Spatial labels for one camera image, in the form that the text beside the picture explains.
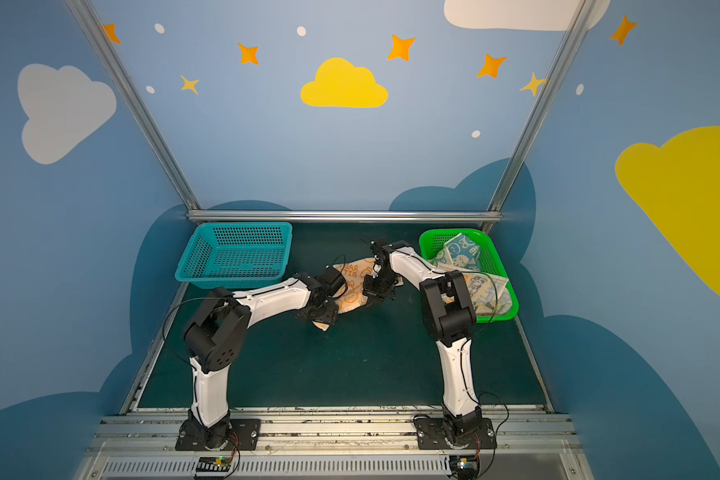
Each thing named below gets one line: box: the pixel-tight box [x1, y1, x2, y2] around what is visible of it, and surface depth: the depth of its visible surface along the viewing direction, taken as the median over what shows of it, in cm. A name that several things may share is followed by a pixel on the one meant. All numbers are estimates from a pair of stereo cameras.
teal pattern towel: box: [428, 232, 481, 271], surface depth 110 cm
